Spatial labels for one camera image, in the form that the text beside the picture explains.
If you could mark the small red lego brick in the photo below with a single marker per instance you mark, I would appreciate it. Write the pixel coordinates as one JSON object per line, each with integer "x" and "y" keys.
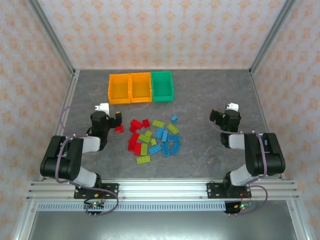
{"x": 119, "y": 129}
{"x": 131, "y": 147}
{"x": 146, "y": 123}

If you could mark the long red lego brick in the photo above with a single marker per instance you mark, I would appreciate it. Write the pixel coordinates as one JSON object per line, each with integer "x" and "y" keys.
{"x": 134, "y": 138}
{"x": 138, "y": 149}
{"x": 135, "y": 125}

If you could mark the long lime green lego brick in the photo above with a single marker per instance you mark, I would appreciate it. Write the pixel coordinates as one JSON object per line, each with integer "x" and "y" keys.
{"x": 144, "y": 138}
{"x": 143, "y": 159}
{"x": 158, "y": 123}
{"x": 144, "y": 149}
{"x": 172, "y": 128}

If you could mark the small blue lego brick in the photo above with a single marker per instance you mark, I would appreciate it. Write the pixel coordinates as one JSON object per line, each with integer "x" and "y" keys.
{"x": 174, "y": 118}

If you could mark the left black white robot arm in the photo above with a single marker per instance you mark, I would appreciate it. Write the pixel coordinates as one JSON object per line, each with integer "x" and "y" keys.
{"x": 70, "y": 160}

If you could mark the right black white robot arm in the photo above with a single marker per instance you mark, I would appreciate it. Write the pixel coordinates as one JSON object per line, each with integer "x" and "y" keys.
{"x": 257, "y": 155}

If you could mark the orange plastic bin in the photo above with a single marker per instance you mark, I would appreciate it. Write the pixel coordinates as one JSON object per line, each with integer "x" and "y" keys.
{"x": 140, "y": 99}
{"x": 119, "y": 100}

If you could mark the green plastic bin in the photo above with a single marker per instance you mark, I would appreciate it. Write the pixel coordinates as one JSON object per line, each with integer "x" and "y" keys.
{"x": 162, "y": 98}

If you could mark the small circuit board with LED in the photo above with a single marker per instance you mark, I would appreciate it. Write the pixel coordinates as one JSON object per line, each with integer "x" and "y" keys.
{"x": 241, "y": 206}
{"x": 94, "y": 205}

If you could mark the grey metal sheet panel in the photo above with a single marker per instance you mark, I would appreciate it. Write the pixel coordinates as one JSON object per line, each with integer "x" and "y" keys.
{"x": 162, "y": 227}

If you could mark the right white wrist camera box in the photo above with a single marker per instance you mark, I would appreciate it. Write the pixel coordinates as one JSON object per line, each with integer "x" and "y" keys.
{"x": 232, "y": 106}

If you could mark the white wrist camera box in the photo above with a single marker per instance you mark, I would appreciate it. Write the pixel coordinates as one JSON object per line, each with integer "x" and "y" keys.
{"x": 232, "y": 106}
{"x": 105, "y": 107}

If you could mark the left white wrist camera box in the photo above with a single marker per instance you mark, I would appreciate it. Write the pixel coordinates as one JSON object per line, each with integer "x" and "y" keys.
{"x": 105, "y": 107}

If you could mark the aluminium side rail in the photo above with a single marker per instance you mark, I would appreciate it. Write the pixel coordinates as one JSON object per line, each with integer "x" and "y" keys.
{"x": 66, "y": 95}
{"x": 261, "y": 101}

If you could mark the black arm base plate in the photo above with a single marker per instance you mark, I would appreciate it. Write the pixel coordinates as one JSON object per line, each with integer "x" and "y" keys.
{"x": 112, "y": 190}
{"x": 212, "y": 190}

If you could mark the aluminium front mounting rail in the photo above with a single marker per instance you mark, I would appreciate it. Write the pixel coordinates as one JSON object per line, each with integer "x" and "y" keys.
{"x": 162, "y": 191}

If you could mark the aluminium frame post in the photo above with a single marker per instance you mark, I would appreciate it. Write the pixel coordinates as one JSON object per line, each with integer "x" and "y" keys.
{"x": 301, "y": 232}
{"x": 51, "y": 35}
{"x": 272, "y": 35}
{"x": 21, "y": 232}

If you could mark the aluminium lower frame post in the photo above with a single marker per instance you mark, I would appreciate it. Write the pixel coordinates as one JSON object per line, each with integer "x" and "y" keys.
{"x": 21, "y": 232}
{"x": 301, "y": 232}

